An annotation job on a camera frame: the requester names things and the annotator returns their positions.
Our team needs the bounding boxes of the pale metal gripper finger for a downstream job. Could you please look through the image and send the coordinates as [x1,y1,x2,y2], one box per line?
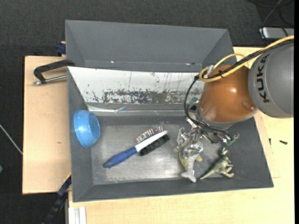
[183,141,204,159]
[176,127,190,149]

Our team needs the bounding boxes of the grey toy shark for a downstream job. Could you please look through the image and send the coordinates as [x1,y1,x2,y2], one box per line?
[180,154,199,183]

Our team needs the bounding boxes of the blue plastic bowl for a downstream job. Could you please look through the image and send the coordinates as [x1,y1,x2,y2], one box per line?
[73,109,101,149]

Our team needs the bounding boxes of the grey metal bin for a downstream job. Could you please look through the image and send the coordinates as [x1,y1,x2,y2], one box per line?
[64,19,274,203]

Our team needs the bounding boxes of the blue and white brush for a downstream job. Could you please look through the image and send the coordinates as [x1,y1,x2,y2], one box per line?
[103,126,171,168]

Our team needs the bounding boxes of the yellow toy animal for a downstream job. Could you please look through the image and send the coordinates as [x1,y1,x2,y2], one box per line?
[173,145,203,173]

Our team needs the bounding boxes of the green toy dinosaur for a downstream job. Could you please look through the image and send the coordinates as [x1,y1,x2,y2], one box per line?
[199,147,235,180]

